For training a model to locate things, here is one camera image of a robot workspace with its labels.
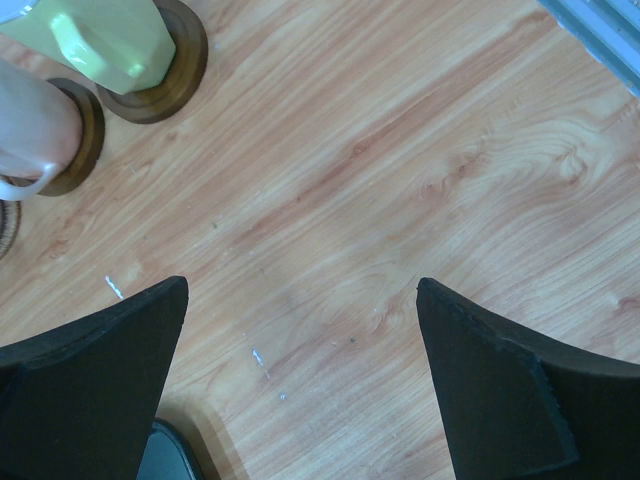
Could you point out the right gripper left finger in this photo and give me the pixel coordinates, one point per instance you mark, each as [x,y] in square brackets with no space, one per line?
[79,401]

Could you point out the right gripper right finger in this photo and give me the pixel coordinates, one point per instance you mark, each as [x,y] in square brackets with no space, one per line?
[517,404]

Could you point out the woven coaster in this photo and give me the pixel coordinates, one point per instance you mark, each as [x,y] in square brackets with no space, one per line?
[9,224]

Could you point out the brown coaster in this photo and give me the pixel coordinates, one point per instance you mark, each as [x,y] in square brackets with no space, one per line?
[91,143]
[182,78]

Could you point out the pink mug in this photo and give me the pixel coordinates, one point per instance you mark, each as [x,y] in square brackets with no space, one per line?
[41,131]

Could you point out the pale green mug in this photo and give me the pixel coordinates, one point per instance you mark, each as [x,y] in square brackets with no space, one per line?
[123,46]

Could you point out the black serving tray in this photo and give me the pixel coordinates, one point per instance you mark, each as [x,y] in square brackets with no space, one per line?
[168,455]

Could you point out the aluminium frame post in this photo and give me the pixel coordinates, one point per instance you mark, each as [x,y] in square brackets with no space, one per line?
[609,31]

